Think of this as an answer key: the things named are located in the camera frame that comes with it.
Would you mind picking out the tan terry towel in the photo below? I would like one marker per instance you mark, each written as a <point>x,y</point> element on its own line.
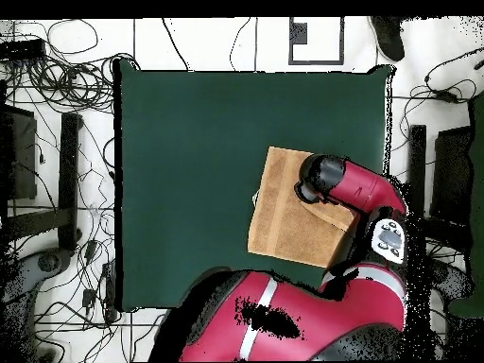
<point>287,227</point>

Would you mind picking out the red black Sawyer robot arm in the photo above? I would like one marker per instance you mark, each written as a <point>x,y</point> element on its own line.
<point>321,314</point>

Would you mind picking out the black flat panel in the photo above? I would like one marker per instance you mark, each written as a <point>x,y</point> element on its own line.
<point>22,159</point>
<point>452,174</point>

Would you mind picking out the dark green table cloth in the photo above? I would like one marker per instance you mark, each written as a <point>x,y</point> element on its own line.
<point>170,113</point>

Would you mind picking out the black power strip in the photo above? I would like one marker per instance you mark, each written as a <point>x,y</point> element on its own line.
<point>109,291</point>
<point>22,49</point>

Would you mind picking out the small grey square plate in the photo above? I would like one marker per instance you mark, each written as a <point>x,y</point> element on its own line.
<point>300,33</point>

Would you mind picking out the black power adapter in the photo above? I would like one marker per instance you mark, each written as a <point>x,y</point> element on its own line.
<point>448,96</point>
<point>89,298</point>

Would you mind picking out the person's foot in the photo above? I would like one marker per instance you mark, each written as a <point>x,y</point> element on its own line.
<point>389,38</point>

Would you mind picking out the green cloth cover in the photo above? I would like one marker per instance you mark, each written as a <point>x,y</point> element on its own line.
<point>478,189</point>

